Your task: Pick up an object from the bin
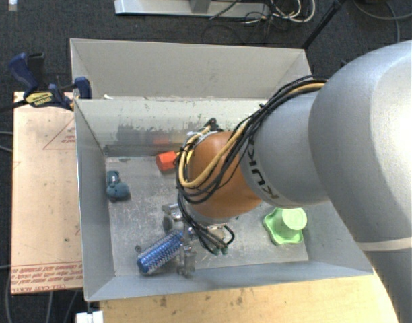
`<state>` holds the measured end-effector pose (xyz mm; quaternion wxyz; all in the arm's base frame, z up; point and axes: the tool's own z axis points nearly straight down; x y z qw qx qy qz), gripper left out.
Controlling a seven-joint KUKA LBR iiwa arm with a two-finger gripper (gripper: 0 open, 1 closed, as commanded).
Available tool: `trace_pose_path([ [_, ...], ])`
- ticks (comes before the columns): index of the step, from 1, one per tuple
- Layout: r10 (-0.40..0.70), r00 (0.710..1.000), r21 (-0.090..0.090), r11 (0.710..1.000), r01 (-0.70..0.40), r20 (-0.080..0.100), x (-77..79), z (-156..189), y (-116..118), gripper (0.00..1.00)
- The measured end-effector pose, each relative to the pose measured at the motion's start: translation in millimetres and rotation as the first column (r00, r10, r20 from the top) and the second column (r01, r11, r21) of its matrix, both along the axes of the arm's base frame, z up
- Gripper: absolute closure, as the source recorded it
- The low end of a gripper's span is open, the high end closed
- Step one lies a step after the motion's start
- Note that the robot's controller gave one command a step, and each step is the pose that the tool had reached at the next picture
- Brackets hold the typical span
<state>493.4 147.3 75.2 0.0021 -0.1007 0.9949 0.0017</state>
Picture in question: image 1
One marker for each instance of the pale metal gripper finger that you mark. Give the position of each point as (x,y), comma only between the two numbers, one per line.
(188,261)
(172,214)

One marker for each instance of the blue bristled roller brush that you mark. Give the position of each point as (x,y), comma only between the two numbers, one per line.
(159,252)

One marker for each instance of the grey metal bin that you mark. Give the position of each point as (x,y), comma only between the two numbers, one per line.
(142,194)

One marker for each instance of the orange-red block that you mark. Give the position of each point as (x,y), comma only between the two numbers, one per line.
(166,161)

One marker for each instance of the dark teal toy animal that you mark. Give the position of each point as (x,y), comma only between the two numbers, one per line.
(116,190)

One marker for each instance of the light green cup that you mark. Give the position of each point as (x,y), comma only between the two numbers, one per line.
(286,225)

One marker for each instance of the brown cardboard board, red print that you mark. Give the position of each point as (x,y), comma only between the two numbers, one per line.
(44,194)

